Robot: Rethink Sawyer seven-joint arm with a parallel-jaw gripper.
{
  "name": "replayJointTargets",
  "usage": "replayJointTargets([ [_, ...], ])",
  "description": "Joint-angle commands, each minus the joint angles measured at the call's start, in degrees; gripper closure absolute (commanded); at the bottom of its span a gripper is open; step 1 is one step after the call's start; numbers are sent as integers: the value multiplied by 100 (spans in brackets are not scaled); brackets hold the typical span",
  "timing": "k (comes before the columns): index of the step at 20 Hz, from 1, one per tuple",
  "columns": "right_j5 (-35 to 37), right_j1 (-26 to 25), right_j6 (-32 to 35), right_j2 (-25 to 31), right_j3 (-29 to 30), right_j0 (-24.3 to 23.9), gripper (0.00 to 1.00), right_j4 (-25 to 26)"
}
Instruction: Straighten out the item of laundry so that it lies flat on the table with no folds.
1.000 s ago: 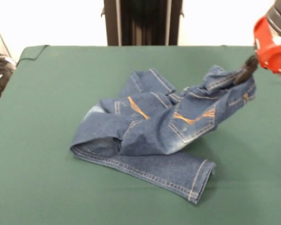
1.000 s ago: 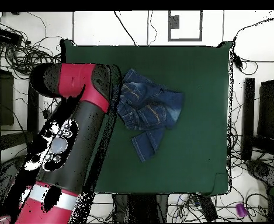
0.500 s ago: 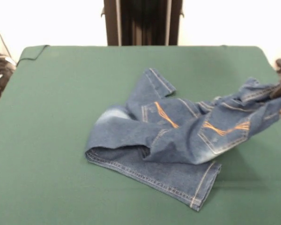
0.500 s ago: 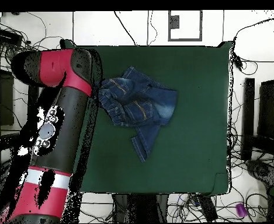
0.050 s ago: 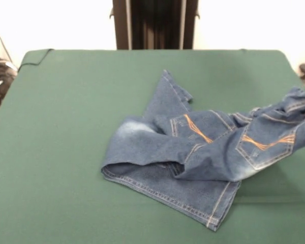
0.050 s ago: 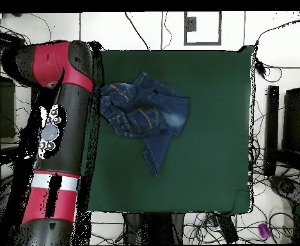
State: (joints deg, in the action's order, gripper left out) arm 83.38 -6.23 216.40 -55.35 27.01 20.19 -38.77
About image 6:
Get thick black cable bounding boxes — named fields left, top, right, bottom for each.
left=124, top=12, right=150, bottom=51

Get blue denim jeans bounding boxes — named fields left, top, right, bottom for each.
left=98, top=71, right=191, bottom=179

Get black power strip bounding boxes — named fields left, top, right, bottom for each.
left=214, top=213, right=239, bottom=244

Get dark green table cloth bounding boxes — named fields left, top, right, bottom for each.
left=81, top=45, right=255, bottom=215

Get purple object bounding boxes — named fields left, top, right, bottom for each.
left=257, top=222, right=272, bottom=239

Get black box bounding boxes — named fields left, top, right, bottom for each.
left=0, top=29, right=24, bottom=47

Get black power adapter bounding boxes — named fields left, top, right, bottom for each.
left=254, top=60, right=267, bottom=79

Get thin black cable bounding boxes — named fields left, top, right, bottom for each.
left=160, top=12, right=173, bottom=51

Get black table frame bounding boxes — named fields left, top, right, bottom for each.
left=0, top=57, right=38, bottom=175
left=263, top=65, right=300, bottom=177

